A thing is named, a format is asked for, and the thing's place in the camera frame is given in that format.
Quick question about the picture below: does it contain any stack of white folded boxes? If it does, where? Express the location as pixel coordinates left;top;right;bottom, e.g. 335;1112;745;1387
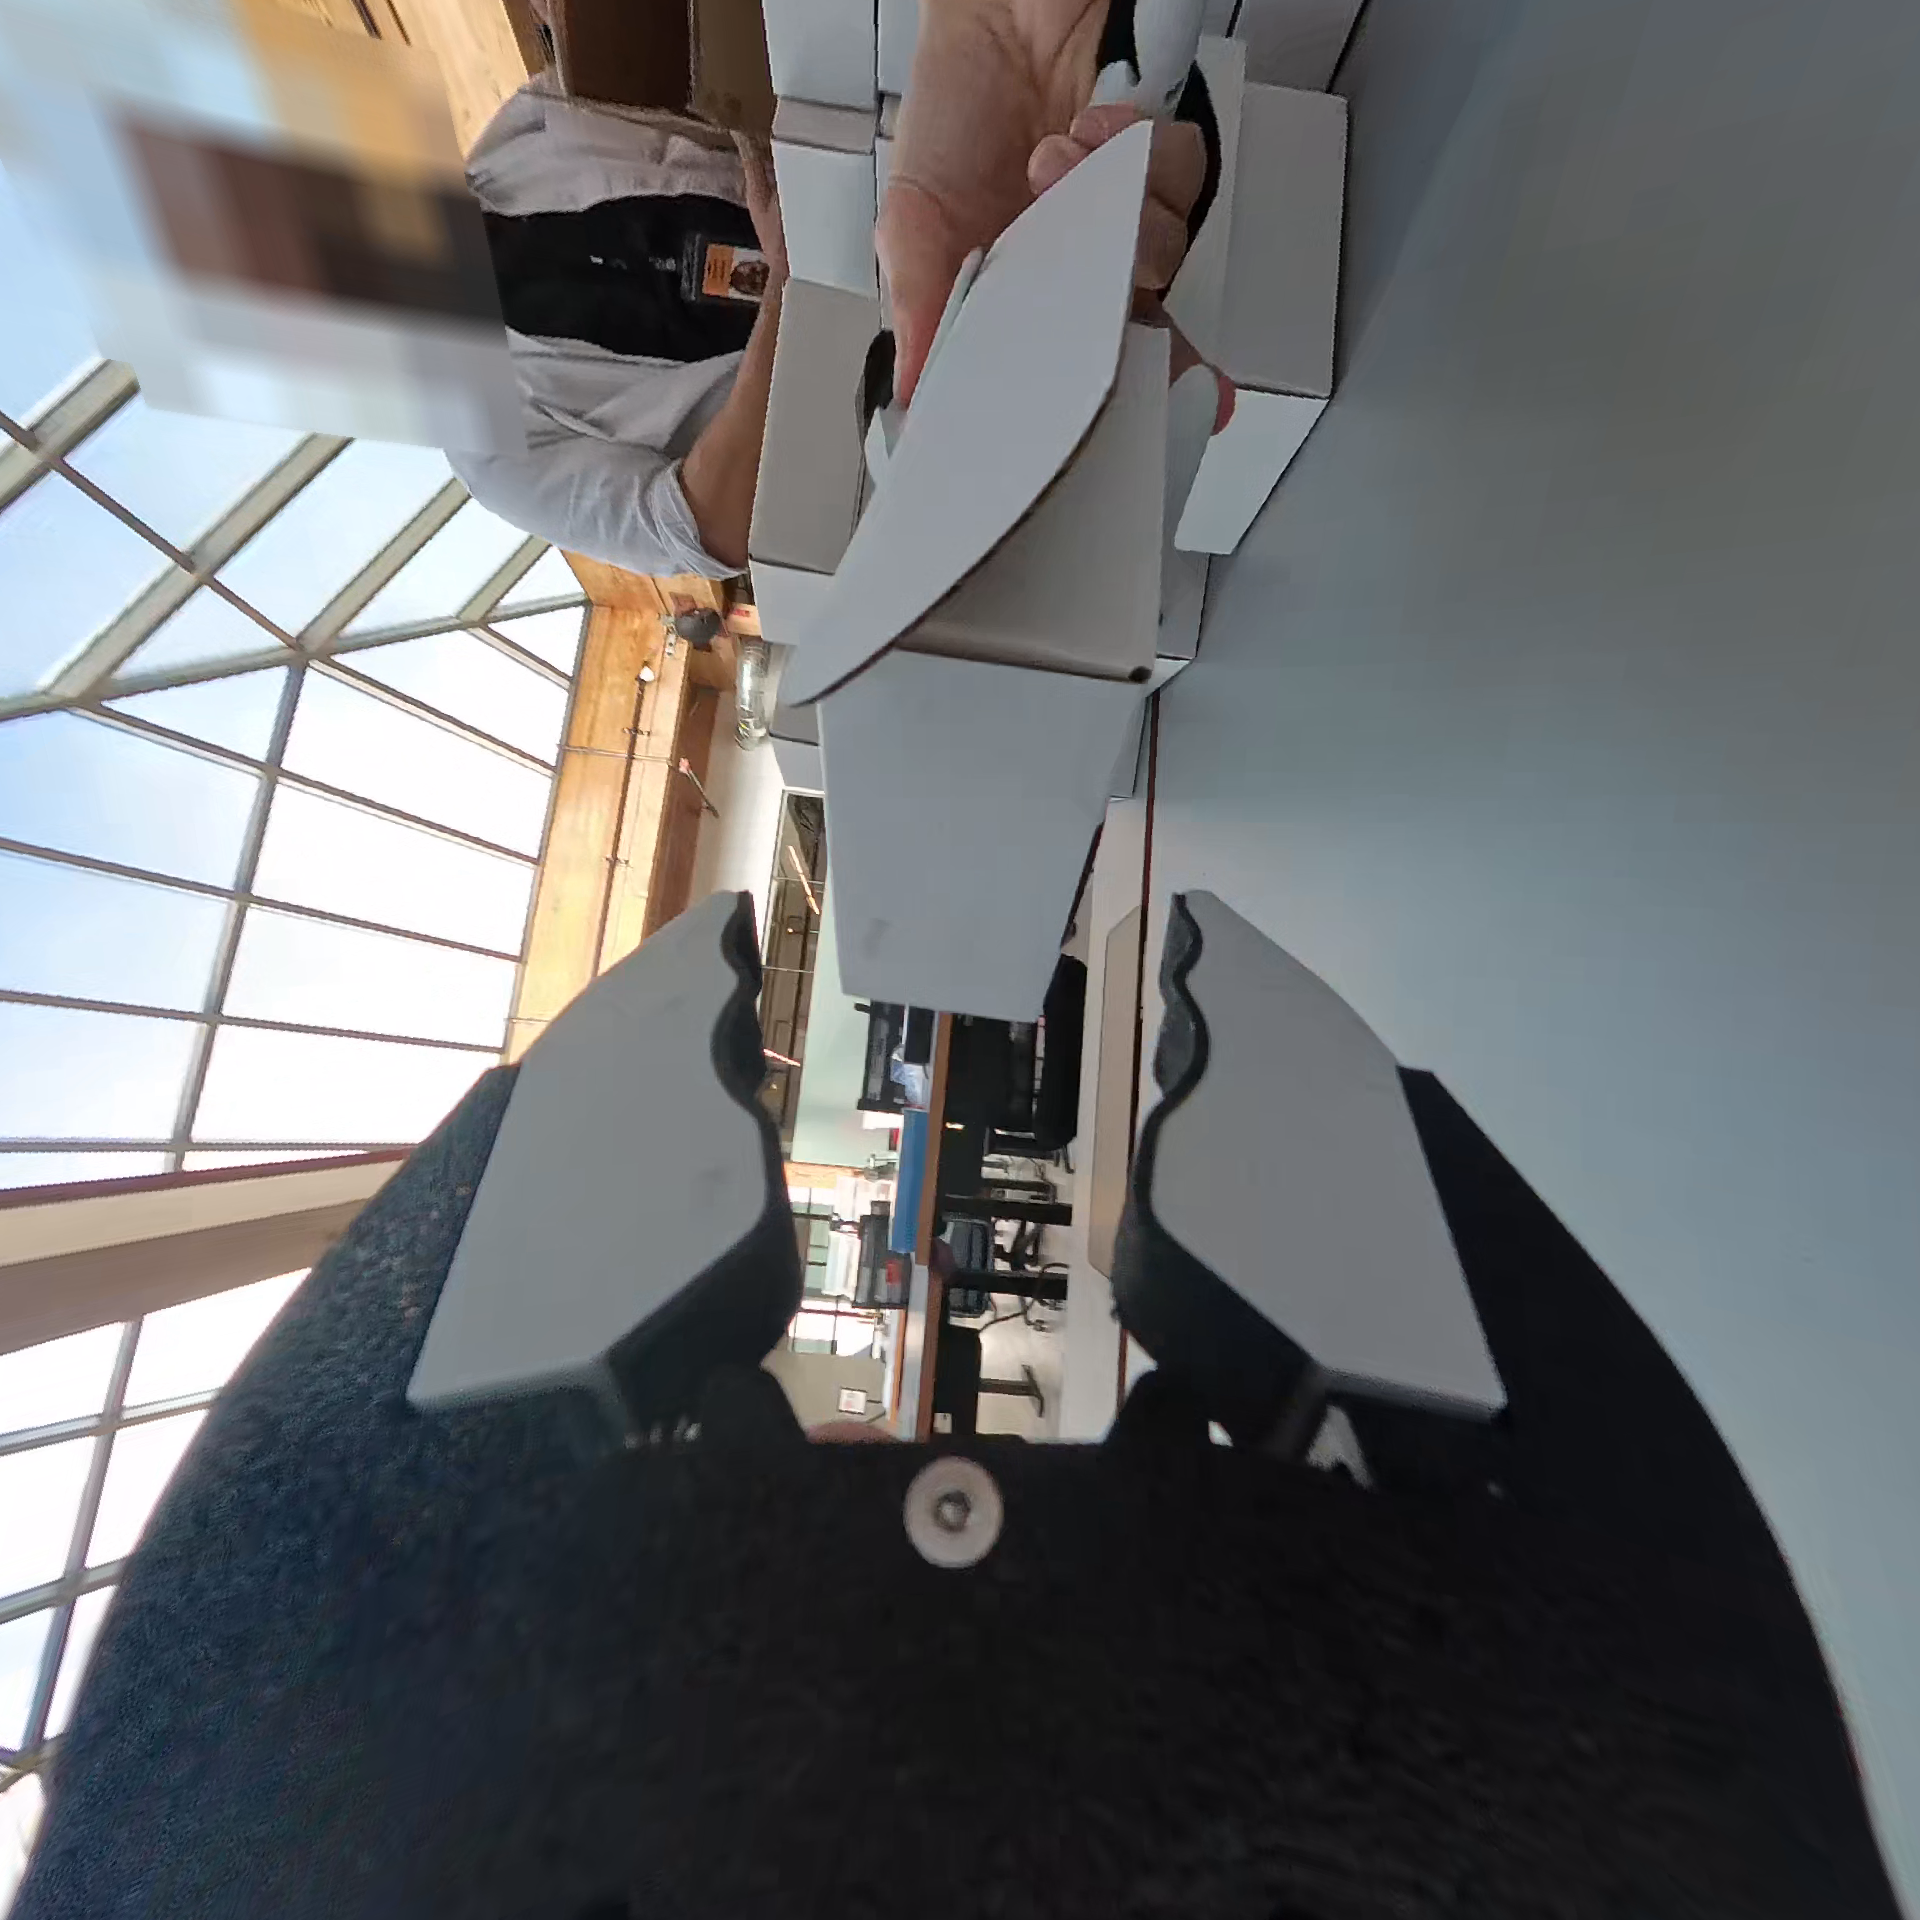
747;0;1352;796

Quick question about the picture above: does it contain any large glass grid window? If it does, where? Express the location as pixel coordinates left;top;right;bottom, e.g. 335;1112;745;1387
0;360;591;1823

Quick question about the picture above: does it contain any brown cardboard carton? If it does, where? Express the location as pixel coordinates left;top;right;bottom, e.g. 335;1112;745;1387
511;0;783;136

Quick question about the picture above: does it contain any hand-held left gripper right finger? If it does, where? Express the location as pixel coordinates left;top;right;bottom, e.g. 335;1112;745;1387
1114;890;1506;1457

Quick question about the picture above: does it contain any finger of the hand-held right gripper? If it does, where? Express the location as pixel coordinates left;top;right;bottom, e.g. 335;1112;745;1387
863;246;987;463
780;118;1156;709

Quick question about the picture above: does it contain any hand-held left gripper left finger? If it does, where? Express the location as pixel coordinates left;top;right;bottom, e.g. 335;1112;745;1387
410;890;800;1434

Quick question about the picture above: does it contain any white cardboard box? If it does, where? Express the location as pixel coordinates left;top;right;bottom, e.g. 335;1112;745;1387
810;316;1181;1006

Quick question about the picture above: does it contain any grey table cable cover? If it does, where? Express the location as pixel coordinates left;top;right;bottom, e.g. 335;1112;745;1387
1083;906;1154;1282

